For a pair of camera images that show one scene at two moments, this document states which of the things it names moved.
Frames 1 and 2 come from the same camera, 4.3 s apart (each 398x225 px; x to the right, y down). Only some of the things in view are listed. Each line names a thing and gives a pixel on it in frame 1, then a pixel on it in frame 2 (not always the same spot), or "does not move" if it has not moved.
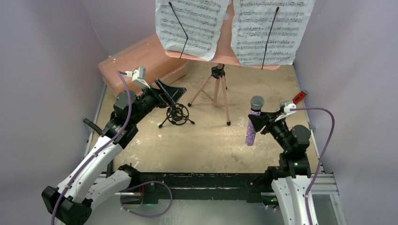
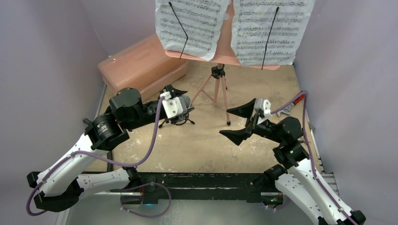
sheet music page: [201, 22] does not move
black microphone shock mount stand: [178, 114] does not move
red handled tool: [300, 96] -> [287, 110]
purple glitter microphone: [257, 102] -> [187, 101]
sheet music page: [252, 25] does not move
